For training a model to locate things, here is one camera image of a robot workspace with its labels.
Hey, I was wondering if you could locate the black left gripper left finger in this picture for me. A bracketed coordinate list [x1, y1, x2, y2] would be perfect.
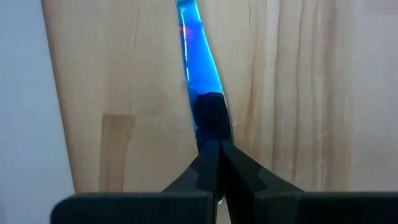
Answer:
[50, 140, 220, 224]

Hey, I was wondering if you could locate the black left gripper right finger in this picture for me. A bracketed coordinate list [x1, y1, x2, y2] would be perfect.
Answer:
[220, 140, 398, 224]

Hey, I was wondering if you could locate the iridescent teal table knife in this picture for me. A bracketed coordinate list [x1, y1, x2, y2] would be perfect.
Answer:
[175, 0, 233, 205]

